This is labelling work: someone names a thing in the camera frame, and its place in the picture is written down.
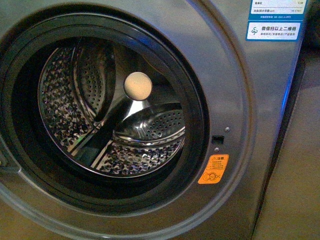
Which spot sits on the orange warning sticker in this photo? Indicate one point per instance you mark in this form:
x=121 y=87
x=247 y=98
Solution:
x=214 y=169

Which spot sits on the black rubber door gasket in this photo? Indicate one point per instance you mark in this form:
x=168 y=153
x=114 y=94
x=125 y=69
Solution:
x=49 y=180

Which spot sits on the stainless steel washer drum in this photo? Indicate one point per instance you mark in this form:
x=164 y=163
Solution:
x=111 y=120

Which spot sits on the blue energy label sticker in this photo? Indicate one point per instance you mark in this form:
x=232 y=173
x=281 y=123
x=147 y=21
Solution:
x=275 y=20

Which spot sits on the grey front-load washing machine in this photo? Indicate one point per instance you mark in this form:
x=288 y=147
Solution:
x=245 y=87

